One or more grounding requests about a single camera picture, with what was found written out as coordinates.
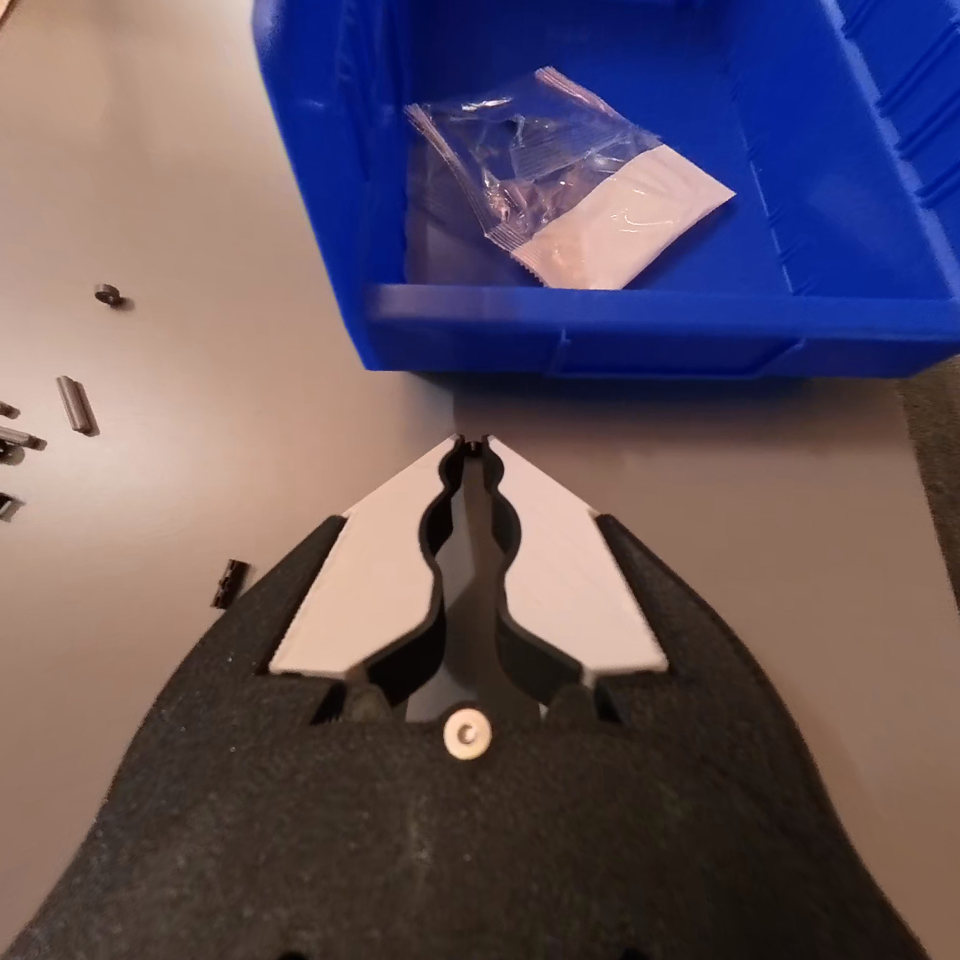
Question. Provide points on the clear plastic bag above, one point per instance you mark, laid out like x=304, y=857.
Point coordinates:
x=630, y=217

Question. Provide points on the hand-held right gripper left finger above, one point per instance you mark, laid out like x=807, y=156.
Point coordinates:
x=367, y=592

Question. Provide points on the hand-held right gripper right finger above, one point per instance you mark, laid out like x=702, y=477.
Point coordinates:
x=577, y=592

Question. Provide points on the blue plastic bin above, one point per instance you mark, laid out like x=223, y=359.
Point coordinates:
x=750, y=330

